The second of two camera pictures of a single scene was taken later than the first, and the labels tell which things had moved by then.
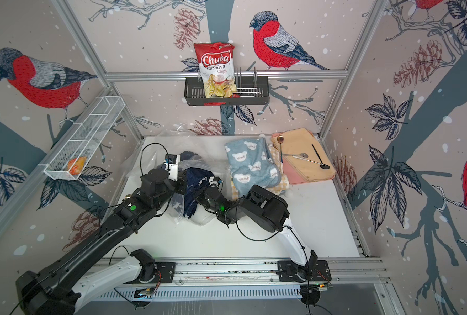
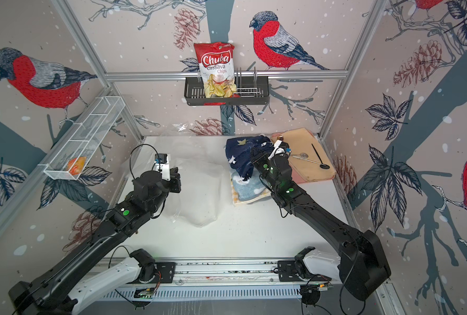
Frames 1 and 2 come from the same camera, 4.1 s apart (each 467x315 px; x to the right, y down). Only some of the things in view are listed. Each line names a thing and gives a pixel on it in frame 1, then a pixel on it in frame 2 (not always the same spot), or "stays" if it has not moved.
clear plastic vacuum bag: (203, 158) stays
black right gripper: (199, 197) to (262, 158)
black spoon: (322, 165) stays
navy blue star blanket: (197, 172) to (238, 151)
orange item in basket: (76, 165) stays
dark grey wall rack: (250, 90) stays
